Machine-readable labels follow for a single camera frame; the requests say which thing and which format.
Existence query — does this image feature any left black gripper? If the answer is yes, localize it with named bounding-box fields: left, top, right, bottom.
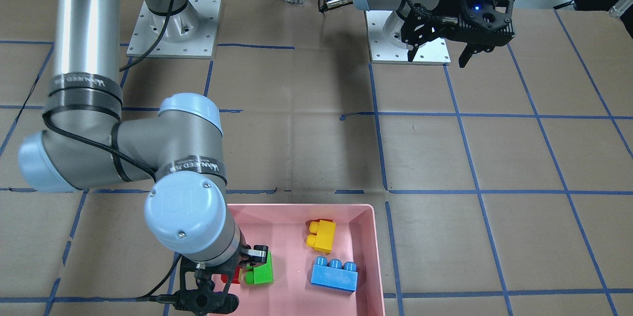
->
left=400, top=0, right=516, bottom=68

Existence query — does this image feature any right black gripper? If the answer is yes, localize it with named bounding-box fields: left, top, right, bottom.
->
left=178, top=244, right=269, bottom=316

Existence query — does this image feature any green two-stud block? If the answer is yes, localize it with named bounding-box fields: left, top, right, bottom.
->
left=244, top=251, right=274, bottom=286

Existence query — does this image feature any red small block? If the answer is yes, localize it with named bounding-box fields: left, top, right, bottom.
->
left=220, top=266, right=242, bottom=284

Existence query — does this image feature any yellow two-stud block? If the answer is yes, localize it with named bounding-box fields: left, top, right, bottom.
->
left=305, top=220, right=337, bottom=254

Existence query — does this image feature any blue three-stud block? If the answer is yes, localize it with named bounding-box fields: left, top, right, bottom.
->
left=310, top=257, right=358, bottom=293

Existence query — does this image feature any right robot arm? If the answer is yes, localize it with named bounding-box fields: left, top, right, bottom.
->
left=18, top=0, right=269, bottom=316

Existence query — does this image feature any pink plastic box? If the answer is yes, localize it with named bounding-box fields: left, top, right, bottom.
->
left=228, top=204, right=385, bottom=316

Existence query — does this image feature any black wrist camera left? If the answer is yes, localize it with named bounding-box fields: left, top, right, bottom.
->
left=455, top=0, right=516, bottom=47

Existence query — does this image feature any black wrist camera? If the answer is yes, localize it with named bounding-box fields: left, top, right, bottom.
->
left=455, top=0, right=516, bottom=47
left=173, top=278, right=239, bottom=316

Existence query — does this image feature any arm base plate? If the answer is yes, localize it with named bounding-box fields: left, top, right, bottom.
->
left=364, top=10, right=452, bottom=65
left=127, top=0, right=222, bottom=59

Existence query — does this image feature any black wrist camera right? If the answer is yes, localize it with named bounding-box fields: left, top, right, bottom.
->
left=173, top=278, right=239, bottom=316

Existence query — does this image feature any black braided cable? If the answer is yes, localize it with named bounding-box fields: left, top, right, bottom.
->
left=119, top=0, right=186, bottom=73

